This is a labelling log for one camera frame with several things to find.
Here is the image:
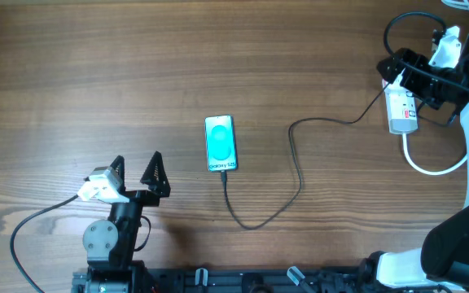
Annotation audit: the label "white power strip cord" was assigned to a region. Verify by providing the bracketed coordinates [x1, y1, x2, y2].
[401, 0, 469, 177]

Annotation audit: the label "white power strip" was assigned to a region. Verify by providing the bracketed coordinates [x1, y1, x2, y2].
[384, 89, 418, 135]

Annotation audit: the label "teal screen Galaxy smartphone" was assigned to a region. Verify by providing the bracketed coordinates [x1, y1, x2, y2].
[204, 115, 238, 173]

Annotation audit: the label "black camera cable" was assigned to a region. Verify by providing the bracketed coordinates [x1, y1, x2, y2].
[9, 194, 80, 293]
[383, 11, 469, 127]

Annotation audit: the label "black left camera cable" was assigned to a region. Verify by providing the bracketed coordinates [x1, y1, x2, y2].
[9, 194, 80, 293]

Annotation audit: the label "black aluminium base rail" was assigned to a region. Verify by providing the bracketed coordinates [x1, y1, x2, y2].
[71, 267, 386, 293]

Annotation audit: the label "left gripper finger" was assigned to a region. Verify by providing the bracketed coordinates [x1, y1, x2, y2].
[140, 151, 171, 198]
[110, 155, 125, 191]

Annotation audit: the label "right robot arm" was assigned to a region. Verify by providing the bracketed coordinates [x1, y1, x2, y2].
[356, 27, 469, 292]

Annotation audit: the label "black right camera cable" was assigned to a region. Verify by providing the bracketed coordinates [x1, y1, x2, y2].
[383, 11, 469, 127]

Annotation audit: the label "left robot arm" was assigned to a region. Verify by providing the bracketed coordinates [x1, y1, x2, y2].
[72, 151, 171, 293]

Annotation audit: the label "black USB charging cable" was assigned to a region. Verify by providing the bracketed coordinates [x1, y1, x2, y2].
[219, 83, 392, 231]

